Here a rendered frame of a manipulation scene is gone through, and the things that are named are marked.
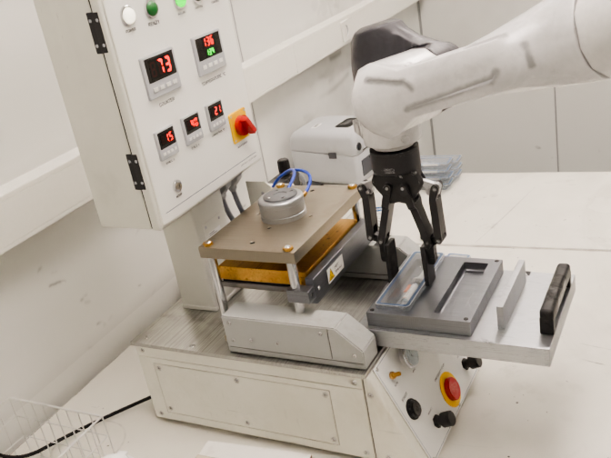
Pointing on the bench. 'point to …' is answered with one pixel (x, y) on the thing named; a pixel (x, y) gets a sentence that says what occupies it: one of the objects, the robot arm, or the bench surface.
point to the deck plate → (208, 323)
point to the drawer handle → (562, 279)
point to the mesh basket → (61, 428)
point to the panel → (424, 392)
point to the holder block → (446, 298)
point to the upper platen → (231, 274)
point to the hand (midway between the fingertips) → (409, 263)
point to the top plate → (282, 223)
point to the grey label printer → (331, 151)
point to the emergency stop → (452, 388)
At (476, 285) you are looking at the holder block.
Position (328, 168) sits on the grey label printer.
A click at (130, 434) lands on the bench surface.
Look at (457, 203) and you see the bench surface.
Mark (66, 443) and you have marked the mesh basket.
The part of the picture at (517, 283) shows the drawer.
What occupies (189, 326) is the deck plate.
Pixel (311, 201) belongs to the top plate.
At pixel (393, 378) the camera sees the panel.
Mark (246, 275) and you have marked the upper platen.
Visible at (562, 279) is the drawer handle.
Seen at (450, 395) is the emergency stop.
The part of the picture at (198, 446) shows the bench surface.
